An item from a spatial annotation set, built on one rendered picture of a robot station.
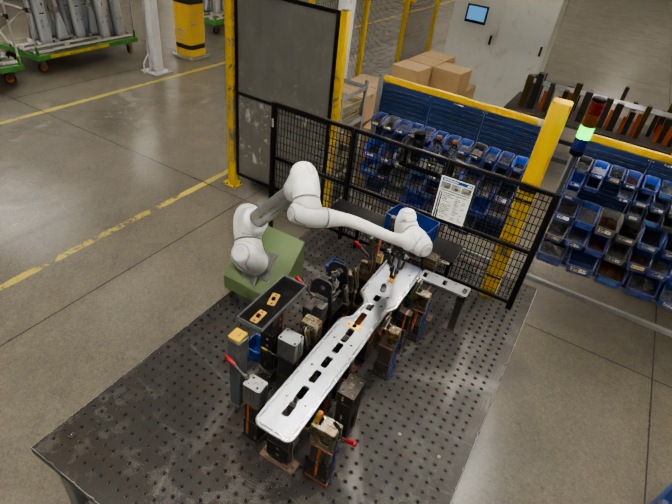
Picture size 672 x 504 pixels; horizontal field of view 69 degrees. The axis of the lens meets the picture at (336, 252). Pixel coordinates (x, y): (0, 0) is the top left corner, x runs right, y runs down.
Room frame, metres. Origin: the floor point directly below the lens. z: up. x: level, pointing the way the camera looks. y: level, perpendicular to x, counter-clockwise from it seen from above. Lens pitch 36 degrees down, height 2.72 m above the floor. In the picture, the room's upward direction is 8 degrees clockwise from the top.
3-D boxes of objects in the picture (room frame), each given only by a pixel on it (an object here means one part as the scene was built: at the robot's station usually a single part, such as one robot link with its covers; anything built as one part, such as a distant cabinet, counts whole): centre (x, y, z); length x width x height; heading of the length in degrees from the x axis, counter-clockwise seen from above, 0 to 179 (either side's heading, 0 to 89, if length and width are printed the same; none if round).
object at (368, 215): (2.64, -0.34, 1.01); 0.90 x 0.22 x 0.03; 65
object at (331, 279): (1.92, 0.00, 0.94); 0.18 x 0.13 x 0.49; 155
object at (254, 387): (1.27, 0.26, 0.88); 0.11 x 0.10 x 0.36; 65
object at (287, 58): (4.43, 0.69, 1.00); 1.34 x 0.14 x 2.00; 64
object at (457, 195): (2.62, -0.66, 1.30); 0.23 x 0.02 x 0.31; 65
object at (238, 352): (1.43, 0.37, 0.92); 0.08 x 0.08 x 0.44; 65
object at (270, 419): (1.72, -0.14, 1.00); 1.38 x 0.22 x 0.02; 155
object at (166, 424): (1.86, -0.12, 0.68); 2.56 x 1.61 x 0.04; 154
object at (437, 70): (6.76, -1.02, 0.52); 1.20 x 0.80 x 1.05; 151
